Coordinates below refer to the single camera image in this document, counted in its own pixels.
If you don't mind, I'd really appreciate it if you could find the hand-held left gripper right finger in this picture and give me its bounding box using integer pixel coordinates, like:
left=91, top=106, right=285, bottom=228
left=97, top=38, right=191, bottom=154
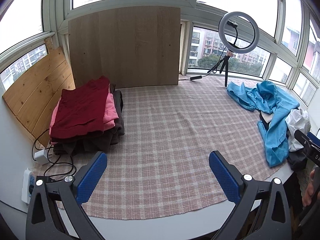
left=209, top=151, right=292, bottom=240

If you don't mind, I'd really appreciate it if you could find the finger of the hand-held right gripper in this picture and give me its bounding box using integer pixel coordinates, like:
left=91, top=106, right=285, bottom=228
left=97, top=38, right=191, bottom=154
left=307, top=132, right=320, bottom=148
left=294, top=129, right=316, bottom=155

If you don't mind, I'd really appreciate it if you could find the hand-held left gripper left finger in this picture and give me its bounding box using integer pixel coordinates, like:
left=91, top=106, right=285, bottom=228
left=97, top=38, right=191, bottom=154
left=26, top=151, right=108, bottom=240

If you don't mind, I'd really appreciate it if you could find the blue striped jacket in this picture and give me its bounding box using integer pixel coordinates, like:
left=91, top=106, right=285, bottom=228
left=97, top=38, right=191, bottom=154
left=226, top=81, right=300, bottom=168

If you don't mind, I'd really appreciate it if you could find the person's right hand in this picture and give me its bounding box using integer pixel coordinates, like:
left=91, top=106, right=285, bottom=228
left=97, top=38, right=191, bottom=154
left=302, top=170, right=316, bottom=207

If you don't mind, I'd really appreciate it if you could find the white garment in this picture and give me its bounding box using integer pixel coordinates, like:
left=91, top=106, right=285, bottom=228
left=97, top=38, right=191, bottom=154
left=285, top=109, right=312, bottom=152

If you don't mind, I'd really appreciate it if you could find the black garment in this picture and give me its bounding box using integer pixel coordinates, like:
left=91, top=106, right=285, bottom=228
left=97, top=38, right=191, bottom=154
left=287, top=150, right=308, bottom=170

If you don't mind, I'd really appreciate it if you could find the white lace cloth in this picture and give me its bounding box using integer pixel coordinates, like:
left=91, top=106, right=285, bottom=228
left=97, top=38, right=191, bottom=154
left=297, top=167, right=310, bottom=193

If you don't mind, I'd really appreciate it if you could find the brown folded garment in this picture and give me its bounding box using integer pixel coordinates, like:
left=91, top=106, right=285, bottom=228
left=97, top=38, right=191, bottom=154
left=53, top=84, right=120, bottom=155

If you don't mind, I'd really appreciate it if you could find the white power adapter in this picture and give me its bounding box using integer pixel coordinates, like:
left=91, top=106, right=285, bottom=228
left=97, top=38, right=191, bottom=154
left=34, top=150, right=53, bottom=165

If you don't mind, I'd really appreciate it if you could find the pink plaid blanket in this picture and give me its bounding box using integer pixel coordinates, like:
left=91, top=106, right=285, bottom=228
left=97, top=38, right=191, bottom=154
left=32, top=76, right=300, bottom=220

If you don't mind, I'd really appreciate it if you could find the white power strip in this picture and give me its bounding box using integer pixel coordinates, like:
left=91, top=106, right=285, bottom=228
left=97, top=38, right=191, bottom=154
left=21, top=170, right=37, bottom=204

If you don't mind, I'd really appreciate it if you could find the pink folded garment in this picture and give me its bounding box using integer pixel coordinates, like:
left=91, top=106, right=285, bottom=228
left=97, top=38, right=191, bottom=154
left=49, top=92, right=119, bottom=140

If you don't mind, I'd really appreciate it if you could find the pine plank panel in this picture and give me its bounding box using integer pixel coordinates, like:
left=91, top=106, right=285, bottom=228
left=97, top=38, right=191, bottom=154
left=2, top=37, right=75, bottom=147

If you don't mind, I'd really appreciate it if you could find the black tripod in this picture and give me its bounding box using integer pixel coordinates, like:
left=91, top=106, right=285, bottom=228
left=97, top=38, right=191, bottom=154
left=207, top=51, right=234, bottom=87

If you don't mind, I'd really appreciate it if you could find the large light wooden board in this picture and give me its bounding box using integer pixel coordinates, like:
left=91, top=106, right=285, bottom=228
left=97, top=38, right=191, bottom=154
left=68, top=6, right=181, bottom=89

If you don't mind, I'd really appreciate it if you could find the black ring light cable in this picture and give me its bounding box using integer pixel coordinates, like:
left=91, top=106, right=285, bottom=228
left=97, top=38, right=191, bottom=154
left=179, top=55, right=225, bottom=81

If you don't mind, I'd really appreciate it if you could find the white ring light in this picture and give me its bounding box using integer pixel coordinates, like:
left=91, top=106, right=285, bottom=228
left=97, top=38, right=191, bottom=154
left=218, top=11, right=260, bottom=54

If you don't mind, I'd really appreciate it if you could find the white window frame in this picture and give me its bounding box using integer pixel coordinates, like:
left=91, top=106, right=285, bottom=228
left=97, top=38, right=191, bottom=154
left=0, top=0, right=320, bottom=105

